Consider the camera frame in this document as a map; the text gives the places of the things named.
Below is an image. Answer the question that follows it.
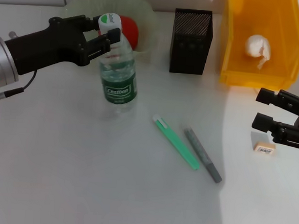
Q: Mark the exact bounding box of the tan eraser with barcode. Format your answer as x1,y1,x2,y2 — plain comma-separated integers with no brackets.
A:
252,141,277,156

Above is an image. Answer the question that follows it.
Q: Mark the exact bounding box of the white paper ball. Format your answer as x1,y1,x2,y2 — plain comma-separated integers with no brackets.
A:
243,33,273,72

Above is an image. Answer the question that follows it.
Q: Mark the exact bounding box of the green glass fruit plate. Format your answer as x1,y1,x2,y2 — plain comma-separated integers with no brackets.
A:
62,0,158,57

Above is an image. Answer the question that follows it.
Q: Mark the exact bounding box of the grey marker pen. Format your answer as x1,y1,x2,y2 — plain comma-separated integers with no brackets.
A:
180,128,226,184

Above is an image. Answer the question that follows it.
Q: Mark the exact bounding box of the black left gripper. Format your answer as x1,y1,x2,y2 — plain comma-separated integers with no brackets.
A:
2,9,123,82

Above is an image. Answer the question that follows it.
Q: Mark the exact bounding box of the yellow plastic bin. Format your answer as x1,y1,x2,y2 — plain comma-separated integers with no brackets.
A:
217,0,299,92

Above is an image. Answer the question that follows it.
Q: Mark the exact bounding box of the left gripper cable with plug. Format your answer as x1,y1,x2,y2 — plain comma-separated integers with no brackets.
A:
0,30,40,109

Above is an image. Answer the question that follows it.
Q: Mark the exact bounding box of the clear green-label water bottle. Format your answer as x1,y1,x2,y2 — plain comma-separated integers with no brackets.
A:
91,12,144,123

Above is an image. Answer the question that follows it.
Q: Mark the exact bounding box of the black mesh pen holder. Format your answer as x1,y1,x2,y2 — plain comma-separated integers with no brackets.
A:
168,8,215,76

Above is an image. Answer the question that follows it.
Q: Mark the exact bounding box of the green pen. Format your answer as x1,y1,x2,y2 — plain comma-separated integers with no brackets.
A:
149,114,204,171

